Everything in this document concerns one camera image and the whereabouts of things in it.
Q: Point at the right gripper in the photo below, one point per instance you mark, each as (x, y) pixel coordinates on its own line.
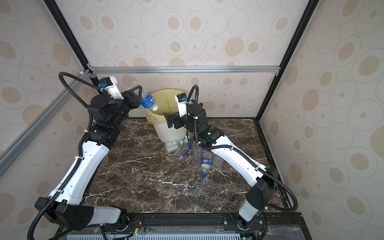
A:
(176, 118)

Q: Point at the clear bottle blue cap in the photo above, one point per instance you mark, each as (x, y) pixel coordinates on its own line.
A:
(182, 152)

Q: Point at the clear bottle purple label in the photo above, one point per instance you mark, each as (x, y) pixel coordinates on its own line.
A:
(198, 155)

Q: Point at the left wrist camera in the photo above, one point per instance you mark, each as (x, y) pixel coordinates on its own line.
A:
(109, 86)

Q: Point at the horizontal aluminium rail back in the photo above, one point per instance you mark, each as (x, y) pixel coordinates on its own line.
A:
(185, 69)

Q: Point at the black frame post left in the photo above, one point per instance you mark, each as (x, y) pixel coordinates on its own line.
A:
(74, 44)

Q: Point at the black frame post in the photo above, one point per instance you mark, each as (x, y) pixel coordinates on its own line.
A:
(299, 32)
(74, 44)

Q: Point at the white plastic waste bin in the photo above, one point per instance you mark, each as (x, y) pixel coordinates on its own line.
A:
(167, 135)

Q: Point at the aluminium rail left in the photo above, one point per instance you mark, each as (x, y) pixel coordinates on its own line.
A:
(48, 123)

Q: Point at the black frame post right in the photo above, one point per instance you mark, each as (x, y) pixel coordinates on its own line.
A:
(299, 32)

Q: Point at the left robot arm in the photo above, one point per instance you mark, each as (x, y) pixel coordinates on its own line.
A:
(64, 205)

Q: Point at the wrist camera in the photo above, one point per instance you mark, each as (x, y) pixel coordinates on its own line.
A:
(181, 100)
(109, 86)

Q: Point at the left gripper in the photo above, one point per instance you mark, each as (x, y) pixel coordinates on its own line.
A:
(128, 97)

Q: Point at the clear bottle pale green cap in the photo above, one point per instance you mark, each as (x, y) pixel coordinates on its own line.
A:
(217, 163)

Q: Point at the yellow bin liner bag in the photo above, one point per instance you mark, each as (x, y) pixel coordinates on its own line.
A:
(165, 100)

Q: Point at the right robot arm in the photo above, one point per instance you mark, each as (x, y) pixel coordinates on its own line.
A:
(263, 181)

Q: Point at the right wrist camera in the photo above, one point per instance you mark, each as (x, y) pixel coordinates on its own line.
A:
(181, 100)

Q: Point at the Pocari bottle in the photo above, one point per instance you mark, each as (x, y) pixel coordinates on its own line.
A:
(148, 101)

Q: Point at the Pepsi bottle blue cap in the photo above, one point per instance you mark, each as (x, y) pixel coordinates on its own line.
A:
(206, 164)

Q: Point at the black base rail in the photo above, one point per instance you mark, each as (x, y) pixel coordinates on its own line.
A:
(206, 226)

